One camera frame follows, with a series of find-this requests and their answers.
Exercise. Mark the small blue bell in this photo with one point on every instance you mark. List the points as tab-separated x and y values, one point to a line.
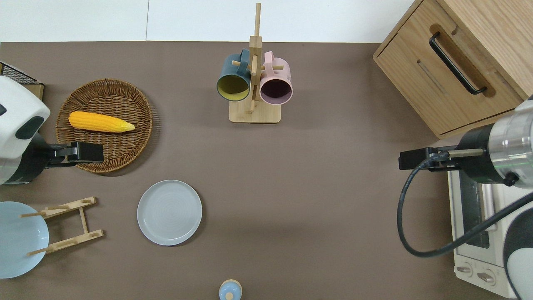
230	291

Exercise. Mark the pink mug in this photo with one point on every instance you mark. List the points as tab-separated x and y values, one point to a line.
283	74

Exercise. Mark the yellow corn cob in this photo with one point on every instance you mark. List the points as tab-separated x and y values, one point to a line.
95	121

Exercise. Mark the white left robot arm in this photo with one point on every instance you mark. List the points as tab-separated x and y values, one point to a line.
16	108

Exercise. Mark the wooden cabinet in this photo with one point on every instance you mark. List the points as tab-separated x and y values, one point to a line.
416	62

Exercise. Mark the brown wicker basket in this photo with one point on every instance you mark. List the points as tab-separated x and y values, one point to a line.
125	104

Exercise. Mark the teal mug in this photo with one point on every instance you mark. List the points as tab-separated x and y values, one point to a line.
229	76

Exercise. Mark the wooden plate rack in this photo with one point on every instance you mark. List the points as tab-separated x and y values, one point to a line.
83	221

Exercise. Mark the wooden mug tree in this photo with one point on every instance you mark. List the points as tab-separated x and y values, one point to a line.
254	114

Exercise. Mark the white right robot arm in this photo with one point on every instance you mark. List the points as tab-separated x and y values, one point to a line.
512	146

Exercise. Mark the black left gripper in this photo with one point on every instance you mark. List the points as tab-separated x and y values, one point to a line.
62	155

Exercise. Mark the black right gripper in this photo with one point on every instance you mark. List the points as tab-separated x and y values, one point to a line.
442	164

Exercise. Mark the white toaster oven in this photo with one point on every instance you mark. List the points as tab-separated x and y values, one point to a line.
470	258

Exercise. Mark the gray round plate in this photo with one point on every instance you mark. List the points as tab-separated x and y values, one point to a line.
169	212

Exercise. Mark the light blue plate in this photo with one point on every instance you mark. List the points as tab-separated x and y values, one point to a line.
16	241

